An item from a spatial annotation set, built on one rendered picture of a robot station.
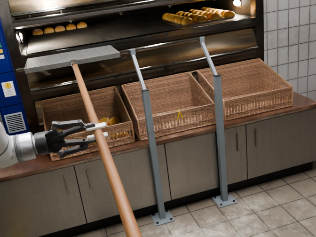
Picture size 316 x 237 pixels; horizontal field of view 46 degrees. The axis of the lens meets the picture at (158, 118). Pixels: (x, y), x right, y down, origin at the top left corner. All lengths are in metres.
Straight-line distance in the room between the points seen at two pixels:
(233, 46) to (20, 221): 2.01
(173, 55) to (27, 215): 1.53
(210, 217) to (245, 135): 0.63
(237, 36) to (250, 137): 0.86
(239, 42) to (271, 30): 0.29
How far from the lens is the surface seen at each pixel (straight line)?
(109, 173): 1.02
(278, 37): 3.33
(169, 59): 2.92
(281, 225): 2.66
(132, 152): 2.47
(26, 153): 1.26
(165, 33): 2.89
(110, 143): 2.48
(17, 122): 2.87
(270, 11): 3.25
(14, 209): 2.58
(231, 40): 3.12
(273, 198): 2.90
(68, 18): 2.60
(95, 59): 2.26
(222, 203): 2.83
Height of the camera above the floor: 1.63
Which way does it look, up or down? 22 degrees down
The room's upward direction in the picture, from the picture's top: 7 degrees counter-clockwise
